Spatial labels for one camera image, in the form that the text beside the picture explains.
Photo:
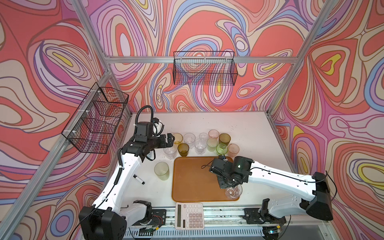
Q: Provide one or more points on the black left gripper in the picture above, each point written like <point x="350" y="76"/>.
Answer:
<point x="164" y="144"/>

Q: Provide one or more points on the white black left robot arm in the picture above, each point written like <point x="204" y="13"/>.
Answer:
<point x="104" y="220"/>

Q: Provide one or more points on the orange plastic tray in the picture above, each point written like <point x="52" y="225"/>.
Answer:
<point x="193" y="181"/>

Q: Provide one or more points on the pink textured cup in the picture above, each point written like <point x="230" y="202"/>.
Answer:
<point x="233" y="150"/>

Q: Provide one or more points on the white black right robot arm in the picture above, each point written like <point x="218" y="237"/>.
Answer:
<point x="309" y="194"/>

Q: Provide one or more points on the green ribbed glass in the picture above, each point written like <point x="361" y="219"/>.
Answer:
<point x="221" y="149"/>

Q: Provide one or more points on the black marker pen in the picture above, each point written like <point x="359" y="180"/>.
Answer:
<point x="139" y="180"/>

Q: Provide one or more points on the small clear glass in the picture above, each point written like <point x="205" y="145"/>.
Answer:
<point x="204" y="136"/>

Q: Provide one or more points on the black wire basket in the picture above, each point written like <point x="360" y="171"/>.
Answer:
<point x="204" y="68"/>
<point x="96" y="120"/>

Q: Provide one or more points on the olive textured cup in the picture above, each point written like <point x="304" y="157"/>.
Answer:
<point x="183" y="149"/>

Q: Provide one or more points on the black wire basket back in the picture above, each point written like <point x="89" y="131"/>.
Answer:
<point x="204" y="68"/>

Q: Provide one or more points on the white desk calculator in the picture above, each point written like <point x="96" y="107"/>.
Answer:
<point x="189" y="216"/>

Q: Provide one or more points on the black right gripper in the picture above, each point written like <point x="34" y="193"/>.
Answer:
<point x="222" y="184"/>

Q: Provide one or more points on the pink clear cup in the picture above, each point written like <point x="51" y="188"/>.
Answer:
<point x="214" y="134"/>

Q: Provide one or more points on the clear wide glass left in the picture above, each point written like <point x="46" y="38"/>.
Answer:
<point x="171" y="152"/>

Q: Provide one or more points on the clear faceted glass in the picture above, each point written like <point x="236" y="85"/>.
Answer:
<point x="234" y="193"/>
<point x="200" y="146"/>

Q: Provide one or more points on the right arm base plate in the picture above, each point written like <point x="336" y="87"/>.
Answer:
<point x="254" y="216"/>

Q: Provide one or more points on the pale yellow frosted cup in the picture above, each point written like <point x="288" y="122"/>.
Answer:
<point x="162" y="171"/>

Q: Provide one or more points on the brown textured cup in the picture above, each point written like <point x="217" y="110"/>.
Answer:
<point x="225" y="139"/>

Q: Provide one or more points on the black wire basket left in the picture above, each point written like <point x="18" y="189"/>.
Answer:
<point x="96" y="120"/>

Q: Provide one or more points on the pale green textured cup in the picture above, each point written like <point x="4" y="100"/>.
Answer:
<point x="212" y="144"/>

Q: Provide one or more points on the yellow amber glass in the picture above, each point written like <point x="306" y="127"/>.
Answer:
<point x="178" y="139"/>

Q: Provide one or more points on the clear glass back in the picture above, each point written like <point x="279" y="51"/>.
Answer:
<point x="189" y="139"/>

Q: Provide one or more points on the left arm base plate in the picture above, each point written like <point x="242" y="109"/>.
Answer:
<point x="158" y="219"/>

